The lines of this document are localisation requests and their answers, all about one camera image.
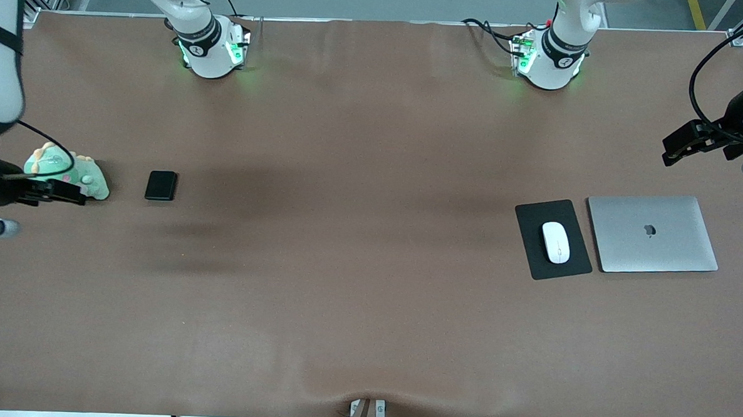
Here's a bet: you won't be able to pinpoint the metal table edge bracket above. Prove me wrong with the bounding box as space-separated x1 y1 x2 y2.
348 397 388 417

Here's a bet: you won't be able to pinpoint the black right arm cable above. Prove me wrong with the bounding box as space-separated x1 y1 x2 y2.
0 118 79 183

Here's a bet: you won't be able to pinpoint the small black box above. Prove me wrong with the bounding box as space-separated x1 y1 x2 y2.
143 169 179 202

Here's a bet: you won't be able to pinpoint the green dinosaur plush toy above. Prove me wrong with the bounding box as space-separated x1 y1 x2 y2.
22 141 112 203

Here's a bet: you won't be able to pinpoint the silver closed laptop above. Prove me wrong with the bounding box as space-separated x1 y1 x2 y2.
584 191 722 278

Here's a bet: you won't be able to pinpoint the brown table cover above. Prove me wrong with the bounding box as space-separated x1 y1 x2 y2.
0 1 743 417

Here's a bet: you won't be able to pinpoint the black mouse pad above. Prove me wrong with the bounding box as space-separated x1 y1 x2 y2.
511 197 596 284

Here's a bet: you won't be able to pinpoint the black left base cables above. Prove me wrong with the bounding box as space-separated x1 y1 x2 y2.
459 15 548 58

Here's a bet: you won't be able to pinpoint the white computer mouse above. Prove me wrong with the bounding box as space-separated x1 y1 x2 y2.
539 220 573 266

